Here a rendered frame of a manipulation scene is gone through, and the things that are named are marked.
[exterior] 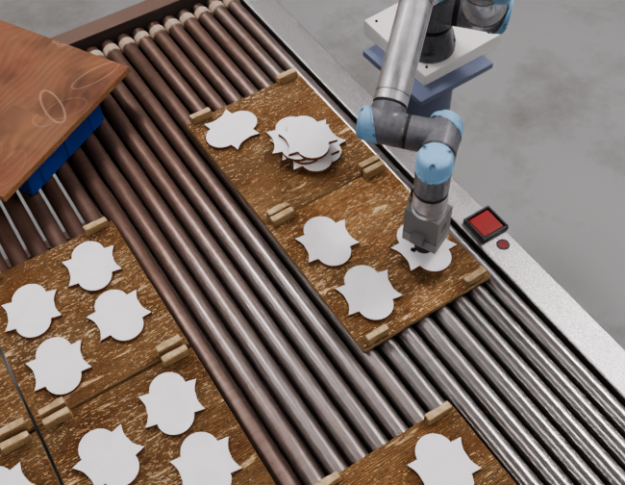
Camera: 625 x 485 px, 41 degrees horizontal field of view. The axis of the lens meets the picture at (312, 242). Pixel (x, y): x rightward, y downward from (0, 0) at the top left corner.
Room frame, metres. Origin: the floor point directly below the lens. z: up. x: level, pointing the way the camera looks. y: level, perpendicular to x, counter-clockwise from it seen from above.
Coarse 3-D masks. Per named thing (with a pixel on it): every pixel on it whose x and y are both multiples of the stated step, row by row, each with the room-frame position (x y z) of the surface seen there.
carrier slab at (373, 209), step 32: (352, 192) 1.34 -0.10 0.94; (384, 192) 1.33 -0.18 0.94; (288, 224) 1.25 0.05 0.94; (352, 224) 1.24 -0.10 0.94; (384, 224) 1.24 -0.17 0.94; (288, 256) 1.16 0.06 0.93; (352, 256) 1.15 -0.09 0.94; (384, 256) 1.14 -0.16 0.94; (320, 288) 1.06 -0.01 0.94; (416, 288) 1.05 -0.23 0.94; (448, 288) 1.05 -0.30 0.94; (352, 320) 0.97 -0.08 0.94; (384, 320) 0.97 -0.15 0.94; (416, 320) 0.97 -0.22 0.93
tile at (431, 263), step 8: (400, 232) 1.18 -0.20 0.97; (400, 240) 1.16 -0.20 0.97; (392, 248) 1.14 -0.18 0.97; (400, 248) 1.13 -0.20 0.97; (408, 248) 1.13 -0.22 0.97; (440, 248) 1.13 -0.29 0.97; (448, 248) 1.13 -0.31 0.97; (408, 256) 1.11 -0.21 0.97; (416, 256) 1.11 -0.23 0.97; (424, 256) 1.11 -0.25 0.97; (432, 256) 1.11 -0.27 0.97; (440, 256) 1.11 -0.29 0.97; (448, 256) 1.11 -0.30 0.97; (416, 264) 1.09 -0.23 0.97; (424, 264) 1.09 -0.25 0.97; (432, 264) 1.09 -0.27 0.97; (440, 264) 1.09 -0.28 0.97; (448, 264) 1.08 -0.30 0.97; (432, 272) 1.07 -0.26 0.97
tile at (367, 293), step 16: (352, 272) 1.09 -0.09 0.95; (368, 272) 1.09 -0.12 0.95; (384, 272) 1.09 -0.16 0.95; (336, 288) 1.05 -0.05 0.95; (352, 288) 1.05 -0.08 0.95; (368, 288) 1.05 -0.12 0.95; (384, 288) 1.05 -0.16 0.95; (352, 304) 1.01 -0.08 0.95; (368, 304) 1.01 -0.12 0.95; (384, 304) 1.00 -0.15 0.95
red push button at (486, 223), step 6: (480, 216) 1.25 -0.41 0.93; (486, 216) 1.25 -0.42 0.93; (492, 216) 1.25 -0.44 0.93; (474, 222) 1.23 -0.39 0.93; (480, 222) 1.23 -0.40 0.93; (486, 222) 1.23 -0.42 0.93; (492, 222) 1.23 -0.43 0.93; (498, 222) 1.23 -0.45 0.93; (480, 228) 1.21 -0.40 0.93; (486, 228) 1.21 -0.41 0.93; (492, 228) 1.21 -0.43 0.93; (498, 228) 1.21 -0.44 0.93; (486, 234) 1.20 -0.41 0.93
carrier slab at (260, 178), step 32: (256, 96) 1.70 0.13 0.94; (288, 96) 1.69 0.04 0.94; (192, 128) 1.59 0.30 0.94; (256, 128) 1.58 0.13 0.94; (224, 160) 1.47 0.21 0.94; (256, 160) 1.46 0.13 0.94; (288, 160) 1.46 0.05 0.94; (352, 160) 1.45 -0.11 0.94; (256, 192) 1.35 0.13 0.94; (288, 192) 1.35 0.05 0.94; (320, 192) 1.34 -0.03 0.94
